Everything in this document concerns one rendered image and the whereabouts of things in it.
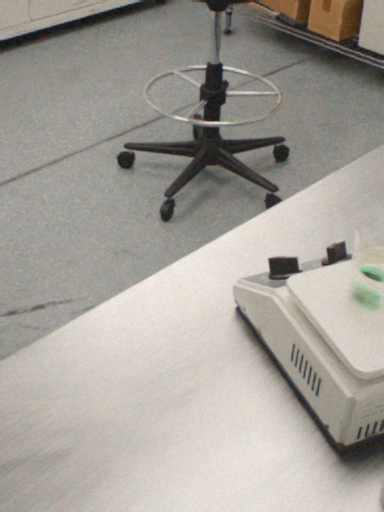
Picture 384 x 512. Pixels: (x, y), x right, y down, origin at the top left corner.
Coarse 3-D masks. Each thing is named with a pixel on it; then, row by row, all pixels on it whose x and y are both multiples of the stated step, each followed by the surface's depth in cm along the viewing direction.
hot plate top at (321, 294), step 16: (304, 272) 63; (320, 272) 63; (336, 272) 63; (288, 288) 62; (304, 288) 62; (320, 288) 62; (336, 288) 62; (304, 304) 60; (320, 304) 60; (336, 304) 60; (320, 320) 59; (336, 320) 59; (352, 320) 59; (368, 320) 59; (336, 336) 57; (352, 336) 57; (368, 336) 57; (336, 352) 57; (352, 352) 56; (368, 352) 56; (352, 368) 55; (368, 368) 55
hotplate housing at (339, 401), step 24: (240, 288) 70; (264, 288) 66; (264, 312) 66; (288, 312) 63; (264, 336) 67; (288, 336) 63; (312, 336) 60; (288, 360) 64; (312, 360) 60; (336, 360) 58; (312, 384) 60; (336, 384) 57; (360, 384) 56; (312, 408) 62; (336, 408) 57; (360, 408) 56; (336, 432) 58; (360, 432) 58
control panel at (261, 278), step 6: (348, 252) 75; (318, 258) 74; (306, 264) 73; (312, 264) 72; (318, 264) 72; (306, 270) 70; (252, 276) 71; (258, 276) 71; (264, 276) 71; (252, 282) 69; (258, 282) 68; (264, 282) 68; (270, 282) 68; (276, 282) 67; (282, 282) 67
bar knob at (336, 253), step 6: (342, 240) 72; (330, 246) 70; (336, 246) 70; (342, 246) 71; (330, 252) 70; (336, 252) 70; (342, 252) 71; (324, 258) 72; (330, 258) 70; (336, 258) 70; (342, 258) 71; (348, 258) 70; (324, 264) 70; (330, 264) 70
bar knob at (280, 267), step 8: (272, 256) 70; (280, 256) 69; (288, 256) 69; (296, 256) 68; (272, 264) 69; (280, 264) 69; (288, 264) 68; (296, 264) 68; (272, 272) 70; (280, 272) 69; (288, 272) 68; (296, 272) 68
